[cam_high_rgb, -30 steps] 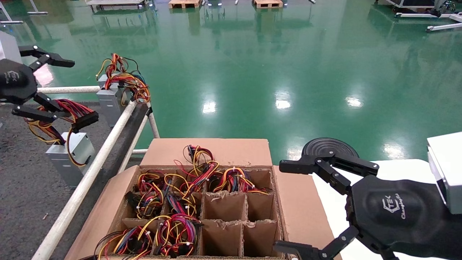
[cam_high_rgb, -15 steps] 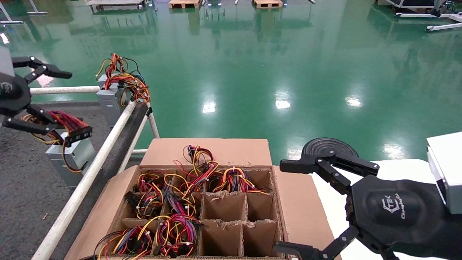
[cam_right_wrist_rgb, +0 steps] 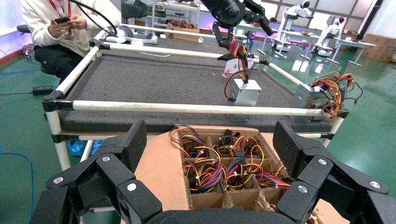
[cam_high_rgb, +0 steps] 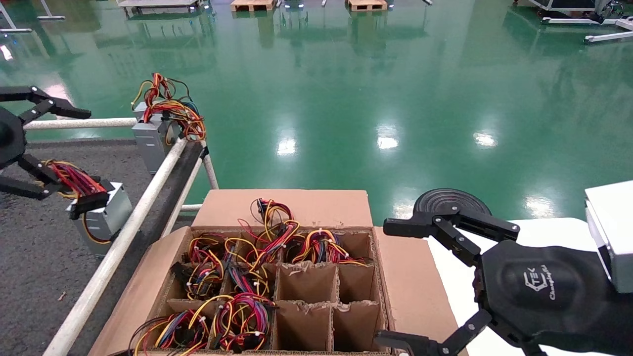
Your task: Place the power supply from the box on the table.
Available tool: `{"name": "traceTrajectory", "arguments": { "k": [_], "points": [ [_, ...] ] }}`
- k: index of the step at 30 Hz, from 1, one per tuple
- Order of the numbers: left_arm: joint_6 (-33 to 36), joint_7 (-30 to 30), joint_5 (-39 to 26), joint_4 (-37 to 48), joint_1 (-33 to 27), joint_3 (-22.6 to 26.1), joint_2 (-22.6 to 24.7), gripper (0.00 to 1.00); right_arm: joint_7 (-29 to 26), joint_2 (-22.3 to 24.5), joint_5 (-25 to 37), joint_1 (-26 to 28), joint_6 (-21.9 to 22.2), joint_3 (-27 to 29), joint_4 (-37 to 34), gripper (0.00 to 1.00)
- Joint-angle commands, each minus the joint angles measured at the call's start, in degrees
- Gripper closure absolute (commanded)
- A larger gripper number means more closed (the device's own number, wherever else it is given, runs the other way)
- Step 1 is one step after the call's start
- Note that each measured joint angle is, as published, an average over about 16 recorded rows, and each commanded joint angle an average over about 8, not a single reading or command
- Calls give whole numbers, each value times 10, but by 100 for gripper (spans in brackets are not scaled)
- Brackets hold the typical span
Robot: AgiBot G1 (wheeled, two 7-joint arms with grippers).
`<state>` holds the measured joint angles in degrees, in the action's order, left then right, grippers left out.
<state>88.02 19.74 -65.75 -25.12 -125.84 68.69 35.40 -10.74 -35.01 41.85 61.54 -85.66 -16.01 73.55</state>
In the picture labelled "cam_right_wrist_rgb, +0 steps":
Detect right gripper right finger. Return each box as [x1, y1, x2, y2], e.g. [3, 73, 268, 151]
[273, 120, 396, 224]

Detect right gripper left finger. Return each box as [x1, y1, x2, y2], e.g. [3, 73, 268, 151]
[29, 119, 163, 224]

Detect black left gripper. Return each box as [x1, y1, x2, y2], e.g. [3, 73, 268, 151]
[201, 0, 276, 51]

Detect silver power supply with wires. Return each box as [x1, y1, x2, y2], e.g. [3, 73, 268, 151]
[213, 129, 263, 156]
[185, 157, 228, 195]
[289, 70, 363, 123]
[256, 161, 291, 190]
[169, 125, 214, 158]
[227, 151, 263, 190]
[223, 38, 262, 107]

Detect cardboard box with brown contents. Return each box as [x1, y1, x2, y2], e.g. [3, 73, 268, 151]
[166, 19, 201, 42]

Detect cardboard box with dividers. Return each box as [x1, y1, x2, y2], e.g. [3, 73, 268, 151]
[133, 124, 350, 224]

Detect bystander right hand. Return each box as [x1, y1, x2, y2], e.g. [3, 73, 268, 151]
[48, 19, 71, 39]

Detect bystander left hand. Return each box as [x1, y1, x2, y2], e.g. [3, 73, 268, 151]
[68, 14, 88, 31]

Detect white and red card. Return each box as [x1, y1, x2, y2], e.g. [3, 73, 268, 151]
[222, 58, 255, 78]

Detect blue plastic bag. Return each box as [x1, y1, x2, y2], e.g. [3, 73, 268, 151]
[66, 140, 103, 157]

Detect white workshop table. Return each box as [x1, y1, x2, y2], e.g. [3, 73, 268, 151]
[274, 29, 319, 59]
[312, 38, 376, 67]

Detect white humanoid robot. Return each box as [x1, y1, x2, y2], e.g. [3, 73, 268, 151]
[284, 0, 313, 20]
[320, 17, 347, 41]

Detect white shelf rack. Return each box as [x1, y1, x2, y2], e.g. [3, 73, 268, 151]
[148, 0, 202, 32]

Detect thin white strip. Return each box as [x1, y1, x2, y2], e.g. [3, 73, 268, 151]
[140, 52, 171, 58]

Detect white device with grey disc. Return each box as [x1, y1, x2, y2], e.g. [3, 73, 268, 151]
[105, 25, 158, 45]

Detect black power adapter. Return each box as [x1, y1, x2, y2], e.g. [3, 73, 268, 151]
[32, 85, 54, 96]

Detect stacked cardboard boxes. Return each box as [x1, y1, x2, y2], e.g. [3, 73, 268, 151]
[362, 33, 396, 64]

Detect person in white sweater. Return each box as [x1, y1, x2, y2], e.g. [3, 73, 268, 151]
[21, 0, 121, 83]

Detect black stool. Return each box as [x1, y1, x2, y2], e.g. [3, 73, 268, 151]
[16, 24, 35, 60]

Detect blue floor cable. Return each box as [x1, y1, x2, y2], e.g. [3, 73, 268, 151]
[0, 142, 34, 218]

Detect white pipe table frame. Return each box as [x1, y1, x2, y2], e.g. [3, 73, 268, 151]
[42, 24, 350, 224]

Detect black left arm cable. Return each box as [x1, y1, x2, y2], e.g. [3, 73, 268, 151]
[68, 0, 118, 42]

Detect red lanyard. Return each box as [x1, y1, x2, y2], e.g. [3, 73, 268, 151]
[49, 0, 72, 19]

